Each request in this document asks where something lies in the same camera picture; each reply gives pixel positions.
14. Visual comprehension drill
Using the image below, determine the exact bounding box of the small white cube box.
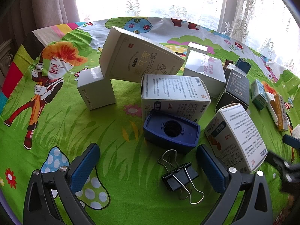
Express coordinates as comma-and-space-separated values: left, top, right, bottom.
77, 66, 117, 109

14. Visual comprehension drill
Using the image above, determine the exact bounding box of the cartoon printed green tablecloth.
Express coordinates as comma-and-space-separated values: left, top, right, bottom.
0, 16, 300, 225

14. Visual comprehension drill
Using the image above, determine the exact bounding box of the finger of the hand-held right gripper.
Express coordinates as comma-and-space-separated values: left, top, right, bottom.
267, 151, 300, 193
282, 134, 300, 149

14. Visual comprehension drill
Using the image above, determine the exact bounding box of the sheer lace curtain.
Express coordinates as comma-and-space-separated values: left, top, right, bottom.
73, 0, 300, 75

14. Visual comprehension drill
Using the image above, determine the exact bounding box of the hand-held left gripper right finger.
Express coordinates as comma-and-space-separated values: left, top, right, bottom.
196, 145, 273, 225

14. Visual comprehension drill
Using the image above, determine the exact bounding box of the pink drape curtain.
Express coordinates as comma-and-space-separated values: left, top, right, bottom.
14, 0, 80, 37

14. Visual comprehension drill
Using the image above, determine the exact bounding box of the blue plastic base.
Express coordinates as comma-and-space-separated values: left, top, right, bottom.
143, 109, 201, 155

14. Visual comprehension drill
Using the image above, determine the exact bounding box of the white carved dresser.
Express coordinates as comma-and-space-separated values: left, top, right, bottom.
0, 39, 16, 82

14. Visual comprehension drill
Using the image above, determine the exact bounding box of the dark brown box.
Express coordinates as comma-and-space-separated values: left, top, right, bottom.
224, 60, 235, 80

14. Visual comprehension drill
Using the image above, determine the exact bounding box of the white orange box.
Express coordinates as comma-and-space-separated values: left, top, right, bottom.
265, 91, 280, 126

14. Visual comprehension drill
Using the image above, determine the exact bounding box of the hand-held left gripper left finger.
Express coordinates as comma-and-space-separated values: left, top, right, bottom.
23, 143, 101, 225

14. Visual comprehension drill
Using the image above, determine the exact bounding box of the black box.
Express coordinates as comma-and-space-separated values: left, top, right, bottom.
215, 69, 250, 113

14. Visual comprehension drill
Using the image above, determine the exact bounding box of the large white box gold print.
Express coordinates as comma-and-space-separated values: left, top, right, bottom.
99, 26, 185, 83

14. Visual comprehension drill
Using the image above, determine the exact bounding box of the small blue box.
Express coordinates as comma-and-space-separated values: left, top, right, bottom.
235, 57, 252, 74

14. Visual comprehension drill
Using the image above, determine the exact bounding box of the small green white box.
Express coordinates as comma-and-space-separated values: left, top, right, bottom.
251, 79, 269, 110

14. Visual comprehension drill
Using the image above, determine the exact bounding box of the yellow box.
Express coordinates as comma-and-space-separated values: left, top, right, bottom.
273, 93, 289, 132

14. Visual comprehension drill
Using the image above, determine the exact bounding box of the black binder clip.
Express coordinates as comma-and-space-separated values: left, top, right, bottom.
157, 149, 205, 204

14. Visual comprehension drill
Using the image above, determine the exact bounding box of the small plain white box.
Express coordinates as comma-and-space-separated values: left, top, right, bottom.
187, 42, 209, 55

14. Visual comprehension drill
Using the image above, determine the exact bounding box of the white box red text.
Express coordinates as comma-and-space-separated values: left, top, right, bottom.
183, 50, 227, 99

